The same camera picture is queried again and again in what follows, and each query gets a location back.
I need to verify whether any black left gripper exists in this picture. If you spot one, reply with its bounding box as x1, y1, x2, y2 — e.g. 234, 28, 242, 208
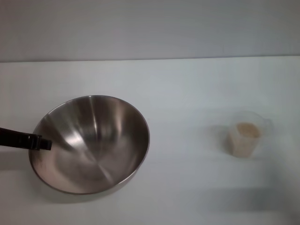
0, 127, 53, 151

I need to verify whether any stainless steel mixing bowl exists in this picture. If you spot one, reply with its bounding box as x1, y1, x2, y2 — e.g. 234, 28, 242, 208
28, 95, 150, 195

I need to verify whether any clear plastic measuring cup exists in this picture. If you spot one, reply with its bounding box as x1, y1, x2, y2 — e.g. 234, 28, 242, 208
226, 110, 274, 158

